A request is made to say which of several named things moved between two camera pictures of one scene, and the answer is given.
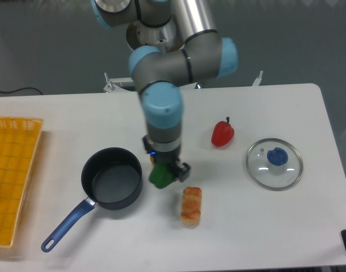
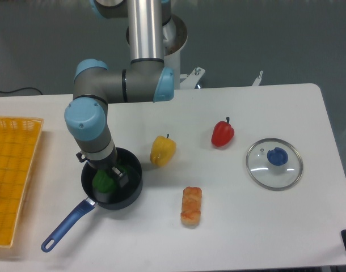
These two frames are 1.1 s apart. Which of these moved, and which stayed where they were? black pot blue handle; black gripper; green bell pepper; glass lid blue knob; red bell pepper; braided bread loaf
Moved: black gripper; green bell pepper
Stayed: red bell pepper; braided bread loaf; black pot blue handle; glass lid blue knob
